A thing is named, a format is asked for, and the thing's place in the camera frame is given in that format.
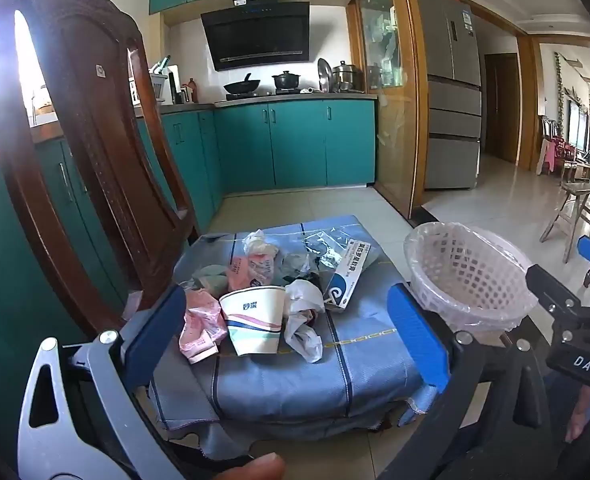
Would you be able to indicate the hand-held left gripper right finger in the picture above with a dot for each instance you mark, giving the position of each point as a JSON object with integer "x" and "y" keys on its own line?
{"x": 417, "y": 340}

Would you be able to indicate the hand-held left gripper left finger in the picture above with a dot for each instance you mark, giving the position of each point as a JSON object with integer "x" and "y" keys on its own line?
{"x": 155, "y": 332}

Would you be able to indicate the pink plastic wrapper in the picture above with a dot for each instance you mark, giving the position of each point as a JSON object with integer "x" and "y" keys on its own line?
{"x": 200, "y": 330}
{"x": 245, "y": 272}

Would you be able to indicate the clear plastic liner bag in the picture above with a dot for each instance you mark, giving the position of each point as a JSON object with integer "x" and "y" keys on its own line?
{"x": 500, "y": 317}

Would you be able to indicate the white mesh plastic wastebasket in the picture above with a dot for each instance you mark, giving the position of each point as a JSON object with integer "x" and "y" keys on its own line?
{"x": 470, "y": 265}

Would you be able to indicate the white and blue carton box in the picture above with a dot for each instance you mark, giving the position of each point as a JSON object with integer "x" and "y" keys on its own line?
{"x": 347, "y": 275}

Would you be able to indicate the printed white paper cup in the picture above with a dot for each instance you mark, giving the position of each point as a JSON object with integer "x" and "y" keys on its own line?
{"x": 252, "y": 325}

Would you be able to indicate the person's right hand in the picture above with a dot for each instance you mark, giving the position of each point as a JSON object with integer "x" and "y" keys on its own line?
{"x": 580, "y": 420}

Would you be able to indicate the person's left hand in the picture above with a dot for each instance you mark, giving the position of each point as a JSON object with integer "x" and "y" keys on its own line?
{"x": 255, "y": 467}

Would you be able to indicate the person's right leg in jeans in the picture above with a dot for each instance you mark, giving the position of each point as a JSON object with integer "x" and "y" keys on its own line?
{"x": 557, "y": 395}

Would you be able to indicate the blue striped cloth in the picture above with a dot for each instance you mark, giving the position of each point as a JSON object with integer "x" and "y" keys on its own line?
{"x": 365, "y": 360}

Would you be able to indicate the tall wooden stool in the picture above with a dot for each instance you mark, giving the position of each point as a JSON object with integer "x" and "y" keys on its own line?
{"x": 575, "y": 192}

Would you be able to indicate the pink garment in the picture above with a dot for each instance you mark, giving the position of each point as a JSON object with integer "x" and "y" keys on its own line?
{"x": 551, "y": 157}

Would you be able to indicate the green leaf garland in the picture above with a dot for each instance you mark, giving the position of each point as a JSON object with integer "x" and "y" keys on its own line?
{"x": 559, "y": 90}

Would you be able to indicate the brown wooden door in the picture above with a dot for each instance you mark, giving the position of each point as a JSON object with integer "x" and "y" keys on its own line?
{"x": 502, "y": 110}

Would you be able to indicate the teal base cabinet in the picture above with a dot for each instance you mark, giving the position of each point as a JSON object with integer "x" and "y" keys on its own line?
{"x": 185, "y": 160}
{"x": 295, "y": 145}

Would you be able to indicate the carved dark wooden chair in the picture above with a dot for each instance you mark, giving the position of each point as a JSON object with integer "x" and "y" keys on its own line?
{"x": 90, "y": 160}

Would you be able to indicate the silver refrigerator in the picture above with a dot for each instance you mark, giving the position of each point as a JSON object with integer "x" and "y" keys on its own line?
{"x": 450, "y": 110}

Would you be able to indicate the wood framed glass door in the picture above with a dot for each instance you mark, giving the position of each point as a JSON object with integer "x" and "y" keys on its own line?
{"x": 395, "y": 125}

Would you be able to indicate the brown bottle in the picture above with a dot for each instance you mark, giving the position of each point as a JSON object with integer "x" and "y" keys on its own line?
{"x": 191, "y": 91}

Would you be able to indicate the white dish rack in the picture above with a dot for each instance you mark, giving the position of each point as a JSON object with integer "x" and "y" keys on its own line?
{"x": 157, "y": 87}

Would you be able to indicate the white kitchen appliance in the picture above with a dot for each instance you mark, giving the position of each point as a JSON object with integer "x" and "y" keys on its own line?
{"x": 173, "y": 82}

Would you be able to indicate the black wok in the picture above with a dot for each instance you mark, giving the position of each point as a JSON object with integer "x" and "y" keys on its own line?
{"x": 242, "y": 86}

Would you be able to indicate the black gas cooktop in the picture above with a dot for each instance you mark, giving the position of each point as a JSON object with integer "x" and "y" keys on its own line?
{"x": 265, "y": 95}

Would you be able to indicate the stainless steel pot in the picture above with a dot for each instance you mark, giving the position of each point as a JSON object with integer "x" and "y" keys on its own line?
{"x": 347, "y": 79}

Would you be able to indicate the steel pot lid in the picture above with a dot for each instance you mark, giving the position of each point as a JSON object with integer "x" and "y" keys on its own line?
{"x": 324, "y": 75}

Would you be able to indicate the black cooking pot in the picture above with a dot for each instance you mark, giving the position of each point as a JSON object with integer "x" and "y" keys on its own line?
{"x": 287, "y": 82}

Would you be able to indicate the black range hood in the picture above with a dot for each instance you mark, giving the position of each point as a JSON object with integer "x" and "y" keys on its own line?
{"x": 255, "y": 35}

